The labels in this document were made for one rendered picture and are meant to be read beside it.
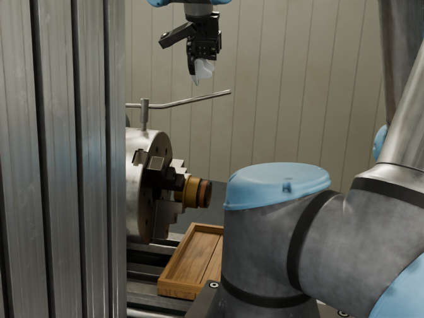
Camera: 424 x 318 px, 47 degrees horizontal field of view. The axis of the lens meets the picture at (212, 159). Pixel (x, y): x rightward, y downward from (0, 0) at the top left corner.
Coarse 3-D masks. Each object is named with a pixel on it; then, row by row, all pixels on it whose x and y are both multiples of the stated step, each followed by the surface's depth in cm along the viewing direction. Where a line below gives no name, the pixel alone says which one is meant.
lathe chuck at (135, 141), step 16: (128, 144) 125; (144, 144) 124; (160, 144) 133; (128, 160) 122; (128, 176) 120; (144, 176) 123; (128, 192) 120; (144, 192) 124; (160, 192) 139; (128, 208) 121; (144, 208) 125; (128, 224) 123; (144, 224) 127; (128, 240) 129; (144, 240) 128
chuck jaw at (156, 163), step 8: (136, 152) 124; (136, 160) 122; (144, 160) 122; (152, 160) 123; (160, 160) 123; (152, 168) 122; (160, 168) 122; (168, 168) 127; (152, 176) 125; (160, 176) 124; (168, 176) 126; (176, 176) 129; (184, 176) 130; (152, 184) 129; (160, 184) 128; (168, 184) 128; (176, 184) 128
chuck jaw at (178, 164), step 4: (172, 160) 145; (176, 160) 145; (180, 160) 145; (168, 164) 143; (172, 164) 143; (176, 164) 143; (180, 164) 143; (176, 168) 140; (180, 168) 140; (184, 168) 140; (180, 172) 138; (184, 172) 138
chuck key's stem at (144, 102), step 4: (144, 100) 129; (148, 100) 129; (144, 104) 129; (148, 104) 130; (144, 108) 129; (140, 112) 130; (144, 112) 130; (140, 116) 130; (144, 116) 130; (140, 120) 130; (144, 120) 130; (144, 124) 131; (144, 128) 131
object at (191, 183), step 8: (184, 184) 129; (192, 184) 130; (200, 184) 130; (208, 184) 130; (176, 192) 131; (184, 192) 129; (192, 192) 129; (200, 192) 129; (208, 192) 135; (176, 200) 132; (184, 200) 130; (192, 200) 129; (200, 200) 129; (208, 200) 134
